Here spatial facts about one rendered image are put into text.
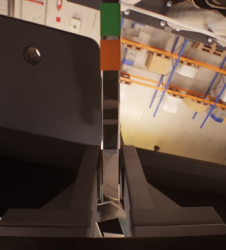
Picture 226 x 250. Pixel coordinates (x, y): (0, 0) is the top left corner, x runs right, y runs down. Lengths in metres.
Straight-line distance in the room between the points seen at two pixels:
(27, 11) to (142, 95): 6.78
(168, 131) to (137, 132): 1.90
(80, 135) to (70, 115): 0.03
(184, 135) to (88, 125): 11.92
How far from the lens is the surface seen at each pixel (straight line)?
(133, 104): 10.18
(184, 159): 0.26
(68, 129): 0.21
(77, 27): 9.14
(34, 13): 9.72
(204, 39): 1.22
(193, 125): 11.91
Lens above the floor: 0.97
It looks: 30 degrees up
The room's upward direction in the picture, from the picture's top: 163 degrees counter-clockwise
